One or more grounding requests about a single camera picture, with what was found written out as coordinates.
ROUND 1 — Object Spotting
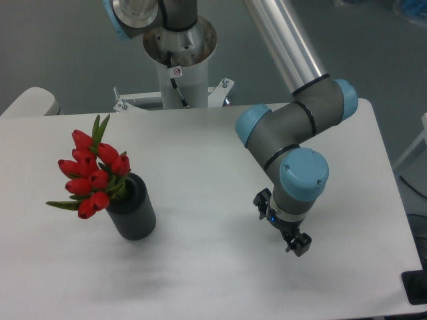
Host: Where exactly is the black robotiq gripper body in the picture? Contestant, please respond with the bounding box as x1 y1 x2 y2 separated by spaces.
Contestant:
268 207 303 238

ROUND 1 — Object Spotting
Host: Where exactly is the blue plastic bag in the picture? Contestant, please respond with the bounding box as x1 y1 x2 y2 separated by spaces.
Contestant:
392 0 426 26

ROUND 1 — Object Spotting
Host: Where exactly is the white furniture at right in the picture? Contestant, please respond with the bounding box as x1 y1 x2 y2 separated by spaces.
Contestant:
392 113 426 172

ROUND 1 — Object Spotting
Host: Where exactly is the red tulip bouquet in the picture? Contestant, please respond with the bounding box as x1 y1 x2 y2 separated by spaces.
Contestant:
46 115 131 219

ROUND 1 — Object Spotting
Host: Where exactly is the dark grey ribbed vase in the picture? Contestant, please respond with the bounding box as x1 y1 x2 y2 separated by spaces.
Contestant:
106 173 156 241

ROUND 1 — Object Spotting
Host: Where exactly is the black device at table edge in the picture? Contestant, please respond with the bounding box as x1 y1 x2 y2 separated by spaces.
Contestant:
401 270 426 305

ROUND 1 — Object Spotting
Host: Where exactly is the white chair armrest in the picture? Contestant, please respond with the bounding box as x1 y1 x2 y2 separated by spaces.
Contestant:
1 87 63 119

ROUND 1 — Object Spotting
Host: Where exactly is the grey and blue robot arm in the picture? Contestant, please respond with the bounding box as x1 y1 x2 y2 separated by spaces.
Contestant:
103 0 358 256

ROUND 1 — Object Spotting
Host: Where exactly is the black cable on floor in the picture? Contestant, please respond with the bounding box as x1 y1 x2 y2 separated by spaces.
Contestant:
398 174 427 196

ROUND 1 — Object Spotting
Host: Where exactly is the black cable on pedestal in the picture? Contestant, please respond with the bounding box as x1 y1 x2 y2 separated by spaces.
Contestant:
165 50 191 109

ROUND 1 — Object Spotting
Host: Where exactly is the white pedestal base frame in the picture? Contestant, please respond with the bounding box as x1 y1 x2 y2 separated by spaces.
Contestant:
113 77 235 113

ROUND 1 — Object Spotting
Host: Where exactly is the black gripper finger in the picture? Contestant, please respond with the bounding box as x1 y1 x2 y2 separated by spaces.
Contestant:
253 188 272 220
281 230 312 257

